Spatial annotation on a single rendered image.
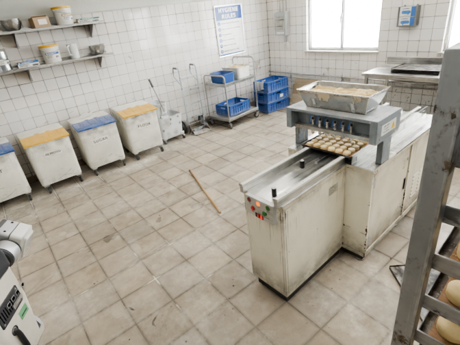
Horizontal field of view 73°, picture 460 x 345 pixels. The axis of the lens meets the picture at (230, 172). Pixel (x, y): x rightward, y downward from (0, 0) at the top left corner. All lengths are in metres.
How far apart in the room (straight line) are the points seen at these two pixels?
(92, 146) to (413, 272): 4.48
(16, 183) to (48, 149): 0.57
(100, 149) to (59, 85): 1.09
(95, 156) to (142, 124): 0.81
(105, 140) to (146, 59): 1.61
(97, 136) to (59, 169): 0.66
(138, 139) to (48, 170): 1.28
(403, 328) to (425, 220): 0.23
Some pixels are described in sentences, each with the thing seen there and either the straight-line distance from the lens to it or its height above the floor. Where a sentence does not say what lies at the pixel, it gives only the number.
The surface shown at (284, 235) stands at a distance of 1.99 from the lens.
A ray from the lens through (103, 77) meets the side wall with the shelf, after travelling 5.36.
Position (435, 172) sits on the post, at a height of 1.67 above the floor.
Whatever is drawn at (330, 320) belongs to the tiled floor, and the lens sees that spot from 2.38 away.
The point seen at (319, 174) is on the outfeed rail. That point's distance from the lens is 2.09.
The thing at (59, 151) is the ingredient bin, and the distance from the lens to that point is 4.68.
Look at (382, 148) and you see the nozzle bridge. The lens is 2.30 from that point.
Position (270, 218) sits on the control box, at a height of 0.74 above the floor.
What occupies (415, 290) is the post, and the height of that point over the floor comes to 1.46.
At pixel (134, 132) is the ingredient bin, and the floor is 0.45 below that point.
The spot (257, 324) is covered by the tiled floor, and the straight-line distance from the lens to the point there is 2.35.
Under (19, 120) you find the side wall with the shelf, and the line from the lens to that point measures 5.21.
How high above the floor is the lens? 1.88
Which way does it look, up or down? 27 degrees down
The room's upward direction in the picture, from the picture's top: 8 degrees counter-clockwise
